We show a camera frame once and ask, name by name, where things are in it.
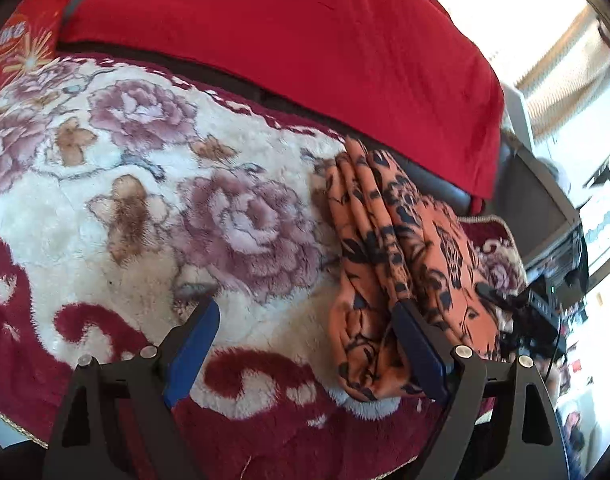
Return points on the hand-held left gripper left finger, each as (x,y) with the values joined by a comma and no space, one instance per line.
(195,355)

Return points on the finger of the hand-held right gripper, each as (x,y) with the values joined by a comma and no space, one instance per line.
(492,295)

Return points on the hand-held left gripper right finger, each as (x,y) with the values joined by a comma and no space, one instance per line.
(420,355)

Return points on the orange floral garment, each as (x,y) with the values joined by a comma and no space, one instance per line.
(385,240)

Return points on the black leather sofa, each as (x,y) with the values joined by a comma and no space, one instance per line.
(435,180)

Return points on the floral plush blanket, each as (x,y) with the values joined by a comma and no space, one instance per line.
(135,210)

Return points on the light window curtain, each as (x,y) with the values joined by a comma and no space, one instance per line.
(535,50)

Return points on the red cloth cover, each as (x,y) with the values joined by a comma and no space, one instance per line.
(295,40)

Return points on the red printed pillow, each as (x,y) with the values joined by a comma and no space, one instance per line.
(20,45)

